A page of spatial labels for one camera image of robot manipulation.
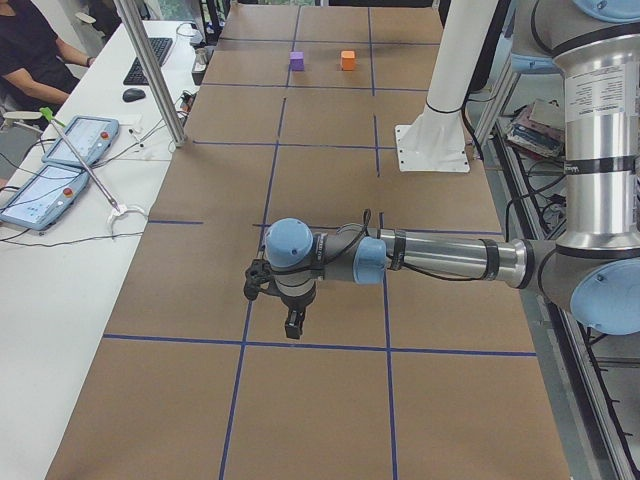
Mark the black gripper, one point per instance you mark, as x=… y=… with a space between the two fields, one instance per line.
x=296 y=305

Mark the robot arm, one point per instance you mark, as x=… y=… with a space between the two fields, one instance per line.
x=592 y=269

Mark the purple foam block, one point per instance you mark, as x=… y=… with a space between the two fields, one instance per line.
x=296 y=61

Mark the orange foam block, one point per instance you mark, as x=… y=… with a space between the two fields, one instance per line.
x=347 y=60

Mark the metal reacher stick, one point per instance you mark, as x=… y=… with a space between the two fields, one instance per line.
x=118 y=209

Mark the upper teach pendant tablet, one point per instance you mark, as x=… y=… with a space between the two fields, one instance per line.
x=91 y=136

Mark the teach pendant tablet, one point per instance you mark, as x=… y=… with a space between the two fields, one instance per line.
x=42 y=200
x=91 y=136

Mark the lower teach pendant tablet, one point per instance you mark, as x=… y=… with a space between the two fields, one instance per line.
x=42 y=200

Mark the black computer mouse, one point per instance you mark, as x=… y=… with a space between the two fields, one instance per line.
x=133 y=94

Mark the metal cup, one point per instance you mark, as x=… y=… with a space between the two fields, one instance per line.
x=201 y=60

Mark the stack of books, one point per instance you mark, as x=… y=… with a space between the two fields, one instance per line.
x=539 y=128

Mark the seated person black shirt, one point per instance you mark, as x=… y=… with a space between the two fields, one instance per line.
x=35 y=60

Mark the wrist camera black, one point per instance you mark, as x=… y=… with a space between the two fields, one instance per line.
x=258 y=279

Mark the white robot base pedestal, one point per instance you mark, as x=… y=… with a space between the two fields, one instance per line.
x=435 y=141

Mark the aluminium side frame rack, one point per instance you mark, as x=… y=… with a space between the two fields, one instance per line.
x=592 y=379

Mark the aluminium frame post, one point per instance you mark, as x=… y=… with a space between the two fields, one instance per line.
x=133 y=24

